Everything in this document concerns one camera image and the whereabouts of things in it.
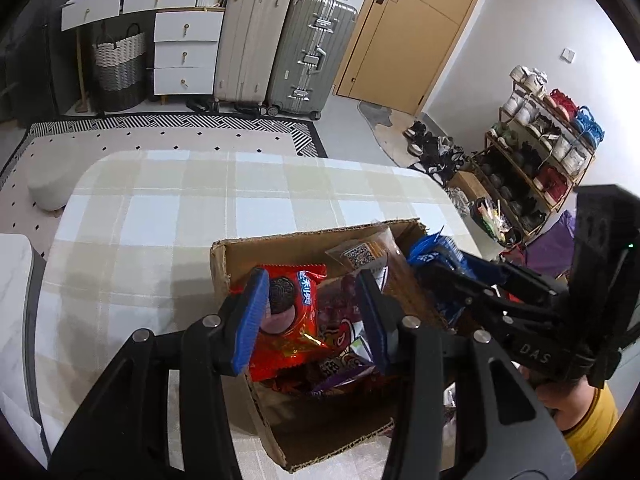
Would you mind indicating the white drawer cabinet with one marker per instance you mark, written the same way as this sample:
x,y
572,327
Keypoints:
x,y
185,55

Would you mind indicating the black refrigerator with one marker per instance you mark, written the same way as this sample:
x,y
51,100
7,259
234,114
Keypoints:
x,y
30,70

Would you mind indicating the wooden shoe rack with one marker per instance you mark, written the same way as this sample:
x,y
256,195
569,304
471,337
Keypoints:
x,y
530,160

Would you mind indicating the beige suitcase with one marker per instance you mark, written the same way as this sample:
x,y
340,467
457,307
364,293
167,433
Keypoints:
x,y
252,40

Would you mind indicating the red candy packet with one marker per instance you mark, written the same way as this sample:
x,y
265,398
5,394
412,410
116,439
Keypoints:
x,y
340,330

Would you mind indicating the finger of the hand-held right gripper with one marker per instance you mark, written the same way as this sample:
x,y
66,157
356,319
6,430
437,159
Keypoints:
x,y
520,277
475,297

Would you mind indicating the checked tablecloth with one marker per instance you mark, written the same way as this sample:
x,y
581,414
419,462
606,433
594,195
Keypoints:
x,y
150,220

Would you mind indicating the silver suitcase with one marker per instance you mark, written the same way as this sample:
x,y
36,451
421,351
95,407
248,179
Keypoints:
x,y
310,55

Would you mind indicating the irregular beige floor mat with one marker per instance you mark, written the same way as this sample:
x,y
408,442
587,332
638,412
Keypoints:
x,y
385,130

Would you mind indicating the red cookie packet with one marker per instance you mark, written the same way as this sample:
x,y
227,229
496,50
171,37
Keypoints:
x,y
300,330

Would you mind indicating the small brown box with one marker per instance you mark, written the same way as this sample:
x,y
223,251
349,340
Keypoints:
x,y
467,185

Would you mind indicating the wooden door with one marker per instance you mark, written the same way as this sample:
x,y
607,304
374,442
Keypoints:
x,y
410,35

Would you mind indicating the woven laundry basket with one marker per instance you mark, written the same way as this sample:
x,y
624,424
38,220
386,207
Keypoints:
x,y
120,70

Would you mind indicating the pile of shoes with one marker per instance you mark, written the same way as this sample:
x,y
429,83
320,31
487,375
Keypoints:
x,y
435,152

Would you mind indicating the grey round stool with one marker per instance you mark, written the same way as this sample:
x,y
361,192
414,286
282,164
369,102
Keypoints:
x,y
55,190

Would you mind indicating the yellow shirt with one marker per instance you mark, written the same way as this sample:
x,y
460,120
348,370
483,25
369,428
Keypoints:
x,y
595,430

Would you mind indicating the clear packet with QR label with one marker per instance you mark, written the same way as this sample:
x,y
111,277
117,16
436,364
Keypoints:
x,y
365,255

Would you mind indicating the white wall switch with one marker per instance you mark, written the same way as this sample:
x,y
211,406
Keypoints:
x,y
568,55

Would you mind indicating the dark storage basket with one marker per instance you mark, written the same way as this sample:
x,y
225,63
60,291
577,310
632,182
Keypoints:
x,y
500,225

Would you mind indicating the brown cardboard box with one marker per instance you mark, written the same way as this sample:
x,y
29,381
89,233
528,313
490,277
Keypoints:
x,y
325,425

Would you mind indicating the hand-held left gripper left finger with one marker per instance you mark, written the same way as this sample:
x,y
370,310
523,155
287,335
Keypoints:
x,y
250,320

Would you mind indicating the purple bag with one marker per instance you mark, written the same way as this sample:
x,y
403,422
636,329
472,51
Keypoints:
x,y
550,250

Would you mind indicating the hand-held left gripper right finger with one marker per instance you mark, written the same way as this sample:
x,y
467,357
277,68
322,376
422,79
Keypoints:
x,y
375,325

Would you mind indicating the blue snack packet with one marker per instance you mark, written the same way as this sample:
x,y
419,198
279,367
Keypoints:
x,y
430,255

